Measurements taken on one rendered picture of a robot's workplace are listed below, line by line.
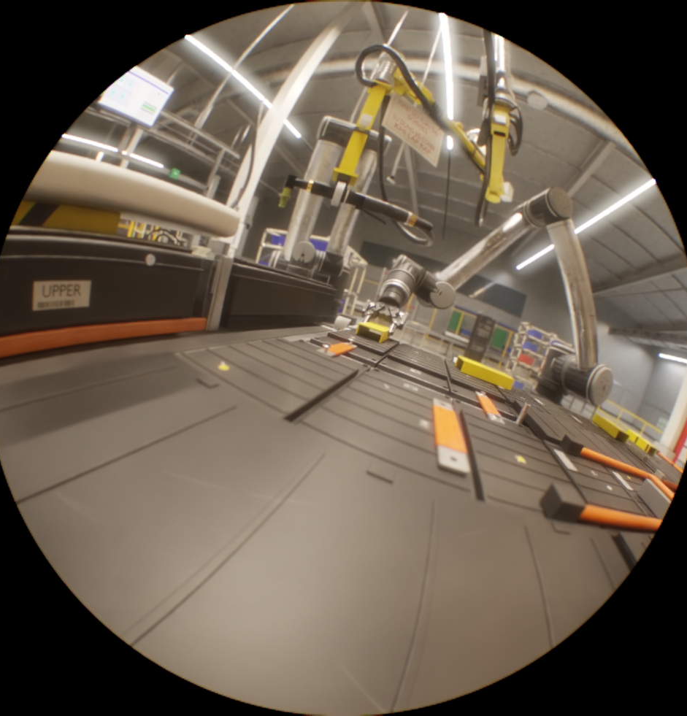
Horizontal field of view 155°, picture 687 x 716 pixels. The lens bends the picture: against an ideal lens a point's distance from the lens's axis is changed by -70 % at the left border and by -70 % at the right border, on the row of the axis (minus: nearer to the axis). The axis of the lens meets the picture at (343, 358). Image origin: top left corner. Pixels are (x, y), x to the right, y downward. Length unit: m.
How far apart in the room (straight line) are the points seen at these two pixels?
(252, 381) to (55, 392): 0.16
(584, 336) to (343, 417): 1.25
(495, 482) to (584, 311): 1.16
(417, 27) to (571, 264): 9.65
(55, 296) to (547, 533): 0.43
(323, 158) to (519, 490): 1.42
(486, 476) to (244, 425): 0.18
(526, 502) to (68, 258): 0.44
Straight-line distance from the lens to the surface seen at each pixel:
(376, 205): 0.85
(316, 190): 0.85
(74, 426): 0.15
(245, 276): 0.43
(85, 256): 0.30
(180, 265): 0.35
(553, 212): 1.26
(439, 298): 0.97
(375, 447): 0.18
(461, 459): 0.21
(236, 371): 0.24
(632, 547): 0.27
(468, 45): 10.36
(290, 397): 0.21
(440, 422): 0.26
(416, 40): 10.59
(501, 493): 0.21
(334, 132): 1.44
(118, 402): 0.17
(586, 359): 1.39
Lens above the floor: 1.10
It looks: 14 degrees down
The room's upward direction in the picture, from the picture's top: 17 degrees clockwise
